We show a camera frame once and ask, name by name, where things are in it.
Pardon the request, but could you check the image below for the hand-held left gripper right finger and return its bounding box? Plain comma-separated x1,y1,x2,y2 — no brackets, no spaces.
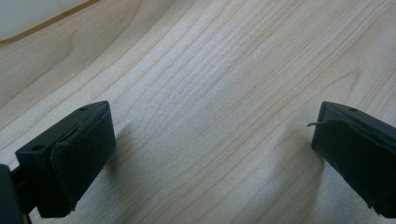
311,101,396,218

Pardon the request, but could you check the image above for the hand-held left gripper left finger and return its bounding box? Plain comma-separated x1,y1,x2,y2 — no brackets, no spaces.
15,100,117,218

